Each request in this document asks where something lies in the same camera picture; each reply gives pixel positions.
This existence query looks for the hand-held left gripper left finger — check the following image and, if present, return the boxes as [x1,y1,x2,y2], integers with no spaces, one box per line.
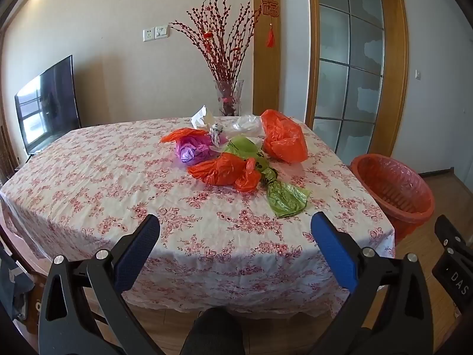
[38,214,161,355]

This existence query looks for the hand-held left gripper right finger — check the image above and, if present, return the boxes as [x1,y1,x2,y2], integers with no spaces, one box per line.
[310,212,434,355]

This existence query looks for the orange plastic basket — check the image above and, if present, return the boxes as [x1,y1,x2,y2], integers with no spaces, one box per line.
[349,153,436,245]

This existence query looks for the purple plastic bag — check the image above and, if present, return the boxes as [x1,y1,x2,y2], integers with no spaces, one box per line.
[178,144,202,164]

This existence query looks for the pink plastic bag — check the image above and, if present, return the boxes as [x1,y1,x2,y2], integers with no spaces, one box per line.
[175,134,215,165]

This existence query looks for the light green plastic bag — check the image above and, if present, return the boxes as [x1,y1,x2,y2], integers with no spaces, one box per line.
[221,136,313,219]

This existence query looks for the floral red white tablecloth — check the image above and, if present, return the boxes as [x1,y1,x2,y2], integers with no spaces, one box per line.
[0,116,396,319]

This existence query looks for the person's dark trouser leg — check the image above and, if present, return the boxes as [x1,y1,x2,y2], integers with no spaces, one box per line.
[179,307,246,355]

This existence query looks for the crumpled orange plastic bag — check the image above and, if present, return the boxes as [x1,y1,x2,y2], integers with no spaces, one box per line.
[187,152,262,193]

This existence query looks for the flat orange plastic bag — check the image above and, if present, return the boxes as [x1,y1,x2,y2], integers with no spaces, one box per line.
[161,128,209,144]

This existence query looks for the large orange plastic bag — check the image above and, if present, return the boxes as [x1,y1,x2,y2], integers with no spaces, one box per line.
[260,109,309,163]

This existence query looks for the white paw print bag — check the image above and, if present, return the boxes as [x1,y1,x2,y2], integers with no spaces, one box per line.
[207,123,227,145]

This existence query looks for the crumpled white paper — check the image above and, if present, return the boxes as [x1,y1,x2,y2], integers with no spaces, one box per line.
[190,105,215,128]

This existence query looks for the clear plastic bag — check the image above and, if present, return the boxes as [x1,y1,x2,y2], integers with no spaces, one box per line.
[225,115,265,141]

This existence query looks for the brown wooden furniture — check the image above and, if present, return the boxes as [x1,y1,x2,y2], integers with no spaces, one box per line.
[0,122,28,182]

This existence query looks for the black flat screen television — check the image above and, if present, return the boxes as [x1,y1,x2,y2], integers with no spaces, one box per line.
[14,55,82,155]

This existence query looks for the clear glass vase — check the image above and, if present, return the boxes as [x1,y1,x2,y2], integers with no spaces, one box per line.
[214,79,245,117]

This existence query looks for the frosted glass door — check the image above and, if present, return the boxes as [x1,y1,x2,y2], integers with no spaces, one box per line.
[313,0,385,156]

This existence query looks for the red berry branches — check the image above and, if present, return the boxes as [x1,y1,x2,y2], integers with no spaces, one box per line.
[168,0,264,85]

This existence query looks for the red hanging knot ornament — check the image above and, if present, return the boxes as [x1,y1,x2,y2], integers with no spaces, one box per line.
[261,0,281,49]

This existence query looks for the wooden wall pillar trim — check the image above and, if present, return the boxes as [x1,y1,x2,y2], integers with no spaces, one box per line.
[253,0,281,116]

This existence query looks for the wooden door frame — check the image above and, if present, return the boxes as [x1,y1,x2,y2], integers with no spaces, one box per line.
[306,0,410,163]

